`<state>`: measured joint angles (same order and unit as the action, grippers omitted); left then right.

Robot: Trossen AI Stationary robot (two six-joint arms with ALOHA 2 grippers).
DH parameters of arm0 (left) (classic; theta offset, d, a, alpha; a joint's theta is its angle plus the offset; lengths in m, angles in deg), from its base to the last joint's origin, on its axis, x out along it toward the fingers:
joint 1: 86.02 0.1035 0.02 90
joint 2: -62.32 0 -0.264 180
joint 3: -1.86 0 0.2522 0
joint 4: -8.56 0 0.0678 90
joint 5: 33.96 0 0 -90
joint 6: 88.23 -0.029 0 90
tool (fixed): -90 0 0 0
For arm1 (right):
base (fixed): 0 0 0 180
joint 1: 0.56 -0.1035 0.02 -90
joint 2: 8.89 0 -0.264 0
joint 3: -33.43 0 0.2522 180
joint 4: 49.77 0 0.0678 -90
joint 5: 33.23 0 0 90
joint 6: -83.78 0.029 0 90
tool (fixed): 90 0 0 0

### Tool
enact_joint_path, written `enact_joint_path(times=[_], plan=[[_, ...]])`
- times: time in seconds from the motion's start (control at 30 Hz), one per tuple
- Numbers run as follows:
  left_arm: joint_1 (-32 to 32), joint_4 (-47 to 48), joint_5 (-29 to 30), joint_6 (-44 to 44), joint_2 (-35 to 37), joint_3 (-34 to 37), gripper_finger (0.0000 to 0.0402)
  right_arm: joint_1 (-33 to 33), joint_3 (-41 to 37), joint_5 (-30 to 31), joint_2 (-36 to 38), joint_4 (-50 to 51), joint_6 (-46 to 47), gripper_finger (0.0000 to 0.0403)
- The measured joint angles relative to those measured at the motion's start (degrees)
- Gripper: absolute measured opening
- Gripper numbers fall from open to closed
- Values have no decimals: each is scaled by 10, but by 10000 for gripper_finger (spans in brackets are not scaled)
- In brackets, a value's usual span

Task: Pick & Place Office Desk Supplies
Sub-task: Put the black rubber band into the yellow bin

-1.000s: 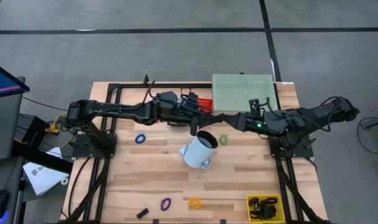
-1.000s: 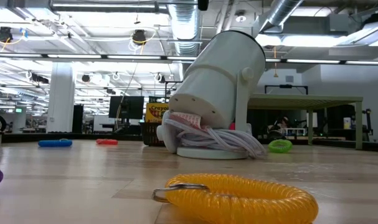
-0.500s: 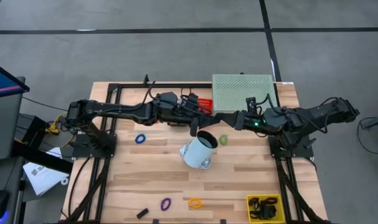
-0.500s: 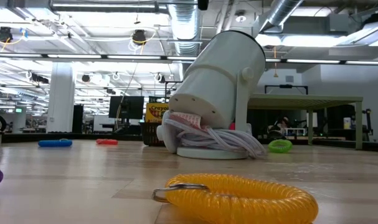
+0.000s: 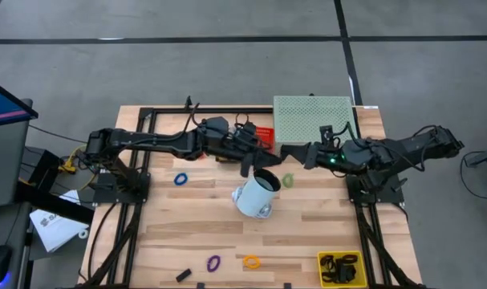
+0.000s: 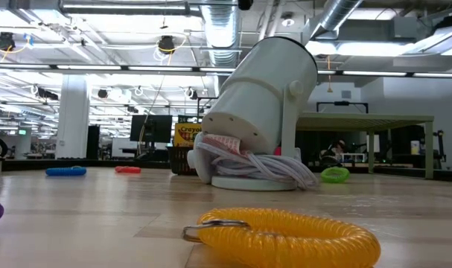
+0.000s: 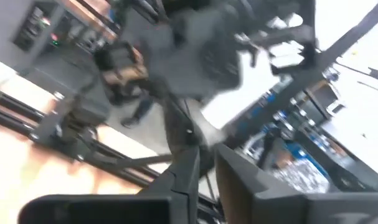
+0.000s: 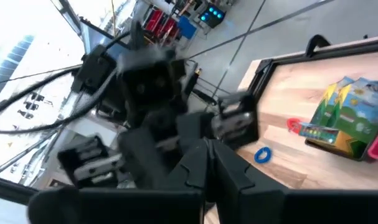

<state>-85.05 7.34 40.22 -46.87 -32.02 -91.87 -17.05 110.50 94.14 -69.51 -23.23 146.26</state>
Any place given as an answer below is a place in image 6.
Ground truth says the black metal stand frame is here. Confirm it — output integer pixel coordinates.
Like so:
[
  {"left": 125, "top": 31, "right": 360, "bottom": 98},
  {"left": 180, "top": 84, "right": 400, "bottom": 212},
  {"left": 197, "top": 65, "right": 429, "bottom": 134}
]
[{"left": 316, "top": 100, "right": 369, "bottom": 114}]

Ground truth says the green coil wristband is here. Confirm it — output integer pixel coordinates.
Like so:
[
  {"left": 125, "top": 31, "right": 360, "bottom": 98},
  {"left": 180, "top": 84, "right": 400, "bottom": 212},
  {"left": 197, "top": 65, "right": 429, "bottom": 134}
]
[{"left": 319, "top": 166, "right": 351, "bottom": 184}]

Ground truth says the green yellow crayon box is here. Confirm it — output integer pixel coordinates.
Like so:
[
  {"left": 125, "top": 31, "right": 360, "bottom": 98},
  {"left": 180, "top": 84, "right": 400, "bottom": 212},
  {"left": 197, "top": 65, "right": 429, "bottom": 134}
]
[{"left": 172, "top": 114, "right": 203, "bottom": 148}]

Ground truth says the person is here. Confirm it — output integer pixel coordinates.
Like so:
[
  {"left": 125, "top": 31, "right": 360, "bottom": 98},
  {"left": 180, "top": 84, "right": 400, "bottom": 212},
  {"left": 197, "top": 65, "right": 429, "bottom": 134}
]
[{"left": 331, "top": 139, "right": 346, "bottom": 157}]

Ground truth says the tall black cabinet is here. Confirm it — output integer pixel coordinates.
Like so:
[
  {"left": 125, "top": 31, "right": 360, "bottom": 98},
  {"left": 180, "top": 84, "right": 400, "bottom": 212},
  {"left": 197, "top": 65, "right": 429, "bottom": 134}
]
[{"left": 86, "top": 124, "right": 101, "bottom": 160}]

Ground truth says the black ceiling cable reel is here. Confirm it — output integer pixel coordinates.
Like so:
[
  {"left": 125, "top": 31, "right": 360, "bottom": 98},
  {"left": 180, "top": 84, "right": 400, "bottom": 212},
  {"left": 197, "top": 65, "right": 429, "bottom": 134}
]
[
  {"left": 0, "top": 31, "right": 16, "bottom": 52},
  {"left": 157, "top": 35, "right": 176, "bottom": 55}
]

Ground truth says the white bundled lamp cable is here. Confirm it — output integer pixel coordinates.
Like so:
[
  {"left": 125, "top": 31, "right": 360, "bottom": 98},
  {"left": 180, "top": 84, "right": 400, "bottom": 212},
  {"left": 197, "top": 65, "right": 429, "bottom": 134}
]
[{"left": 186, "top": 132, "right": 319, "bottom": 191}]

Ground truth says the white desk lamp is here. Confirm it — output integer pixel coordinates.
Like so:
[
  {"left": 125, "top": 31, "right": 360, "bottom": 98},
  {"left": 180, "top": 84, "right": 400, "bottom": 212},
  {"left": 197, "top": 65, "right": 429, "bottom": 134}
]
[{"left": 201, "top": 36, "right": 319, "bottom": 193}]

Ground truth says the black office chair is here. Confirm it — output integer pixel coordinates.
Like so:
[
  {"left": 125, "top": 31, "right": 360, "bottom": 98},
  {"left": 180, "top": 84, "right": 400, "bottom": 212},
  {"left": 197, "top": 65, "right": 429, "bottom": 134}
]
[{"left": 318, "top": 155, "right": 340, "bottom": 168}]

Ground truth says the black upright robot stand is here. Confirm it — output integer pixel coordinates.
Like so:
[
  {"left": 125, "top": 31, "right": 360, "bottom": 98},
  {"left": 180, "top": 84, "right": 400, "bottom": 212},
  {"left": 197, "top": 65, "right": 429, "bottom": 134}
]
[{"left": 435, "top": 129, "right": 447, "bottom": 169}]

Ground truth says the black aluminium rig frame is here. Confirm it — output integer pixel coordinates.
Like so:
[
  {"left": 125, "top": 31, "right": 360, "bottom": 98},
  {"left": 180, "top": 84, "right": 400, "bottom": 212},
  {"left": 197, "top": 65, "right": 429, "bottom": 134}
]
[{"left": 1, "top": 158, "right": 452, "bottom": 184}]

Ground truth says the slanted silver ceiling duct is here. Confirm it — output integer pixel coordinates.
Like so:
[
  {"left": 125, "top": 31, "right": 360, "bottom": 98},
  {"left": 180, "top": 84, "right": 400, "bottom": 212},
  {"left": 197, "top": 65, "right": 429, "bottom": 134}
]
[{"left": 310, "top": 0, "right": 364, "bottom": 40}]

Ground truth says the black computer monitor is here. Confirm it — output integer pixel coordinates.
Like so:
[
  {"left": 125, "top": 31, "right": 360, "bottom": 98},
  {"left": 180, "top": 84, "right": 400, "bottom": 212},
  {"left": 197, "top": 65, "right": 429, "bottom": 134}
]
[{"left": 130, "top": 114, "right": 174, "bottom": 144}]

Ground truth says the wide silver ceiling duct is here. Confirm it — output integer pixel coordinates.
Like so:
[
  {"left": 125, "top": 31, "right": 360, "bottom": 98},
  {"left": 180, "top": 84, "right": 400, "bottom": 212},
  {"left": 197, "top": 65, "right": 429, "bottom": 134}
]
[{"left": 200, "top": 0, "right": 242, "bottom": 68}]

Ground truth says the red coil wristband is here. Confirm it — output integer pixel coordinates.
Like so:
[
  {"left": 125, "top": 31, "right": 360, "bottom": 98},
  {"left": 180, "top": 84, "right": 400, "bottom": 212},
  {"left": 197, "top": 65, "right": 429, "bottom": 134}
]
[{"left": 114, "top": 165, "right": 142, "bottom": 174}]

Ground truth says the black mesh basket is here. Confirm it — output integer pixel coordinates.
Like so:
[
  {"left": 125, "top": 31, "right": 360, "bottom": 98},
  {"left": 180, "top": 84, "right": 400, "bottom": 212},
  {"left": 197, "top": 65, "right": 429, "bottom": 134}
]
[{"left": 167, "top": 144, "right": 199, "bottom": 176}]

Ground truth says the blue coil wristband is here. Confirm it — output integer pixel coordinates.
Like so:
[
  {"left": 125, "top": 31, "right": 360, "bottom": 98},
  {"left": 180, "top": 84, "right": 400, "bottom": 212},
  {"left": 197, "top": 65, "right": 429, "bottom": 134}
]
[{"left": 45, "top": 165, "right": 88, "bottom": 177}]

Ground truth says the yellow coil wristband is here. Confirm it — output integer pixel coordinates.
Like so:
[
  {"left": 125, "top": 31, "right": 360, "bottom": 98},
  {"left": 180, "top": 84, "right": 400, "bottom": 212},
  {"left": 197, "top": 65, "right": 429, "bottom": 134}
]
[{"left": 181, "top": 207, "right": 382, "bottom": 268}]

